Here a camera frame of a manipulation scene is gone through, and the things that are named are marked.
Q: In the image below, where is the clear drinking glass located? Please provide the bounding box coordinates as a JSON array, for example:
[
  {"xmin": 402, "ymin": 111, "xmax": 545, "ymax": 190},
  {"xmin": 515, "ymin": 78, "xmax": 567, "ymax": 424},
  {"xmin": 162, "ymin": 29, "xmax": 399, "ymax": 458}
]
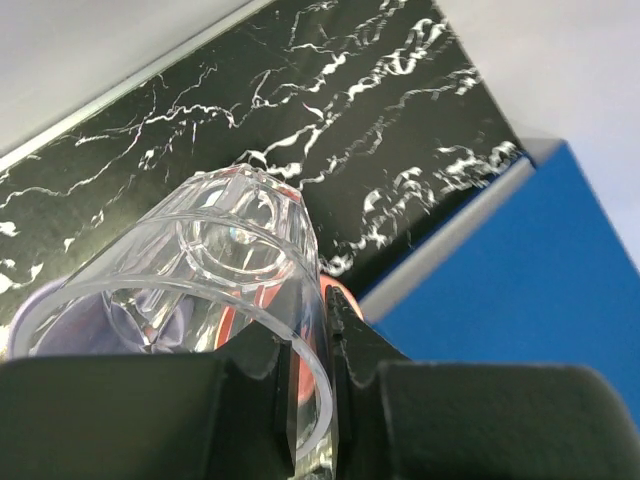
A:
[{"xmin": 36, "ymin": 164, "xmax": 333, "ymax": 460}]

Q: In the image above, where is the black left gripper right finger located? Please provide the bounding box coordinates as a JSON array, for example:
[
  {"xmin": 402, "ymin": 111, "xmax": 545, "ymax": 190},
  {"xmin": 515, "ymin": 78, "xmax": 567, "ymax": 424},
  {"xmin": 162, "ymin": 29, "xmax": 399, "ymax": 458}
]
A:
[{"xmin": 326, "ymin": 287, "xmax": 639, "ymax": 479}]

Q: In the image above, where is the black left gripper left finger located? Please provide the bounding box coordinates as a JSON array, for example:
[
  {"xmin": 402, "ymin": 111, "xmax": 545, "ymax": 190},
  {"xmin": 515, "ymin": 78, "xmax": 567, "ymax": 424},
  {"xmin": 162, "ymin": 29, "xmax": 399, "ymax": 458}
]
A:
[{"xmin": 1, "ymin": 324, "xmax": 293, "ymax": 479}]

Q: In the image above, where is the blue ring binder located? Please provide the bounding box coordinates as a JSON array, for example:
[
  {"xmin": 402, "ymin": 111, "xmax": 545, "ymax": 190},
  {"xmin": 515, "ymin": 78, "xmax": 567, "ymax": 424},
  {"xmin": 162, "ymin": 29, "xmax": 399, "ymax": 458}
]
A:
[{"xmin": 374, "ymin": 144, "xmax": 639, "ymax": 413}]

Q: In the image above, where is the lilac plastic cup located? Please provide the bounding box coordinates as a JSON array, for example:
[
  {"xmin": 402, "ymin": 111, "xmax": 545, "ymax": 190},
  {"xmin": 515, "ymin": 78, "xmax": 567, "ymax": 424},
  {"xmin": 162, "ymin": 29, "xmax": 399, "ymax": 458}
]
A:
[{"xmin": 8, "ymin": 283, "xmax": 218, "ymax": 360}]

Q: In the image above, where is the pink plastic cup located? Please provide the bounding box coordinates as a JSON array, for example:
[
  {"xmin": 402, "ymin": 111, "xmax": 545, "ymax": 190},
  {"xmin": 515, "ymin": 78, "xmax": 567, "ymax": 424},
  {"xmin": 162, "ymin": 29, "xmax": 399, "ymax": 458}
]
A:
[{"xmin": 219, "ymin": 273, "xmax": 364, "ymax": 409}]

